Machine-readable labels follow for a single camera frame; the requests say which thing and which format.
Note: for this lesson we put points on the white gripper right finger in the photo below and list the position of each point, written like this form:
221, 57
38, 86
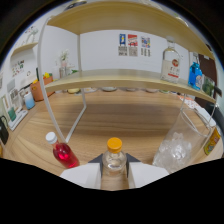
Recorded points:
148, 174

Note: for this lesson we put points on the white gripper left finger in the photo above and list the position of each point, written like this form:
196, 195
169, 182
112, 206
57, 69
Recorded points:
81, 175

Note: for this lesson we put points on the small red liquid bottle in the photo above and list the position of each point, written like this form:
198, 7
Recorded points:
65, 155

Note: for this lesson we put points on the clear bottle orange cap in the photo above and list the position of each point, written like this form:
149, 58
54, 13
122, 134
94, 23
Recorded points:
114, 161

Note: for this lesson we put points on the teal cup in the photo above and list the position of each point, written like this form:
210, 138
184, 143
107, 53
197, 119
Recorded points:
11, 114

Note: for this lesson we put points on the white tray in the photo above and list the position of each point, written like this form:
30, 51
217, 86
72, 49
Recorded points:
18, 120

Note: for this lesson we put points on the white bowl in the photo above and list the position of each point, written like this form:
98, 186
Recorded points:
109, 89
90, 90

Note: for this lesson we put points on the black kettle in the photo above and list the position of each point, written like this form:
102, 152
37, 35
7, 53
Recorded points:
4, 131

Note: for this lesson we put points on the blue white jar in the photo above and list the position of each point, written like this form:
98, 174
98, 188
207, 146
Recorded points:
29, 101

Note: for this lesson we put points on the two-tier white wood shelf rack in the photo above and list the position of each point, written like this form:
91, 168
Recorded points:
116, 78

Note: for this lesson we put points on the white appliance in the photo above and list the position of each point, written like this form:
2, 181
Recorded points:
12, 96

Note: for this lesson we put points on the blue liquid bottle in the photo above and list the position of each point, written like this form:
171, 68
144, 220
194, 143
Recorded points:
195, 78

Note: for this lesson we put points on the clear bottle red label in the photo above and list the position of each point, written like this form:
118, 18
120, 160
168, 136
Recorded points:
171, 68

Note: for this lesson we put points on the flower vase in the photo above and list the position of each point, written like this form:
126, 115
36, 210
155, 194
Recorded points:
63, 66

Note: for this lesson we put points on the brown door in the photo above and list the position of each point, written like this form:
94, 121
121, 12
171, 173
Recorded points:
209, 71

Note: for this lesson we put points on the white figurine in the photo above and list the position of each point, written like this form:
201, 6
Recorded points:
30, 34

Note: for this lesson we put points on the multicolour wall poster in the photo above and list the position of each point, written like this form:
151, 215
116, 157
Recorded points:
145, 46

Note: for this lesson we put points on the red wall poster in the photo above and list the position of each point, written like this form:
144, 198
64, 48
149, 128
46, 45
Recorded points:
132, 45

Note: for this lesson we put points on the blue wall poster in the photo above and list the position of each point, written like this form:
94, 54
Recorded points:
122, 44

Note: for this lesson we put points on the wooden wall shelf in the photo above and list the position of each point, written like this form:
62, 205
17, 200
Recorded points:
23, 48

